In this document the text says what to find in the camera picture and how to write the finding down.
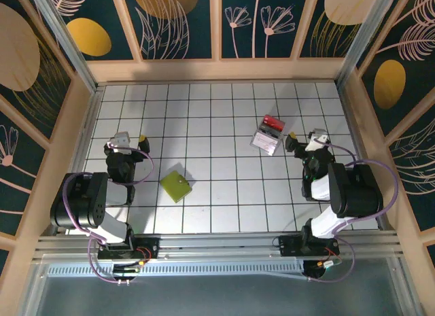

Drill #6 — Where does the aluminium corner post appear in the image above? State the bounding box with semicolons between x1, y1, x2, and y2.
29;0;101;92
334;0;398;89

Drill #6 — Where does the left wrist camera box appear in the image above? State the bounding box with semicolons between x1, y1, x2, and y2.
109;131;133;156

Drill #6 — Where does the slotted grey cable duct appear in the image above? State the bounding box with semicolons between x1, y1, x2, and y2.
47;263;307;279

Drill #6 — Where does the glossy red card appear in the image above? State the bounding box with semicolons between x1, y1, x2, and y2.
263;114;285;133

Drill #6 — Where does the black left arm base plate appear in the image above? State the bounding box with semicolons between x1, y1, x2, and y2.
97;236;160;262

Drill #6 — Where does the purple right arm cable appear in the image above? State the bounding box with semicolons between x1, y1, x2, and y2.
307;141;399;283

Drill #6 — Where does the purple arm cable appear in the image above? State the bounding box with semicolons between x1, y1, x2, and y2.
307;141;399;283
63;144;154;285

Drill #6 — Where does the aluminium side rail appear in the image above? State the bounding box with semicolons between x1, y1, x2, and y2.
339;84;390;230
56;86;103;235

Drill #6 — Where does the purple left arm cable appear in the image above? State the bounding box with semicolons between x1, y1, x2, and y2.
63;144;154;285

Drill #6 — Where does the small electronics board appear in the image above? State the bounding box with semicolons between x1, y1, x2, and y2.
113;260;142;279
305;260;344;279

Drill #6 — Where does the black logo card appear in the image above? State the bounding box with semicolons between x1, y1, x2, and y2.
258;124;283;137

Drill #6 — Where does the aluminium cross rail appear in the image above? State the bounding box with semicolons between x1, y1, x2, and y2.
32;230;404;266

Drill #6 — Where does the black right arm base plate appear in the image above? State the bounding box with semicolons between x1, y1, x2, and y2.
278;234;341;258

